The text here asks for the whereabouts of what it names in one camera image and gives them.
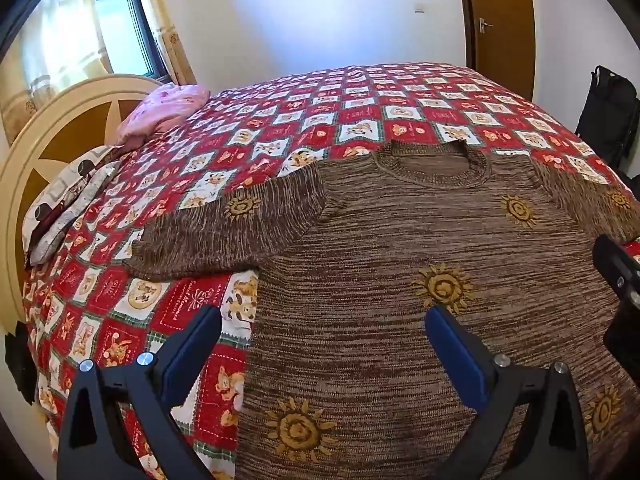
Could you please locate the brown knit sun sweater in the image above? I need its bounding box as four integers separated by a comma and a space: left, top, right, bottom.
127, 141, 639, 479

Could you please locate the red patchwork bear bedspread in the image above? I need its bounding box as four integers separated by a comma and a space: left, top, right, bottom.
23, 63, 633, 479

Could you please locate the black object by headboard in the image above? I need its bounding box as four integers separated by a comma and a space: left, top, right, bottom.
4, 322, 38, 405

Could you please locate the white patterned pillow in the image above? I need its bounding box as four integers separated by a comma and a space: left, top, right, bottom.
21, 145, 125, 269

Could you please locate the black bag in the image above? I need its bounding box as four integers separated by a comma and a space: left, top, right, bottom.
575, 65, 639, 170

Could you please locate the cream wooden headboard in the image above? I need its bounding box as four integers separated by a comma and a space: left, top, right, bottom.
1, 75, 160, 333

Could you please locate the pink pillow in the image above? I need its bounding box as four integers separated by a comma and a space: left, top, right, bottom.
111, 84, 210, 148

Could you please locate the cream patterned curtain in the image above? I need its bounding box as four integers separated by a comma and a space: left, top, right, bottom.
141, 0, 196, 86

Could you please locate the brown wooden door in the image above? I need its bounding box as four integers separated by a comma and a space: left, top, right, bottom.
462, 0, 536, 100

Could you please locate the window with dark frame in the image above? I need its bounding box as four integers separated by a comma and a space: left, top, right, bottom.
96, 0, 168, 80

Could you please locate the silver door handle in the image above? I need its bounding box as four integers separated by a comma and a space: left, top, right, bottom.
478, 18, 494, 34

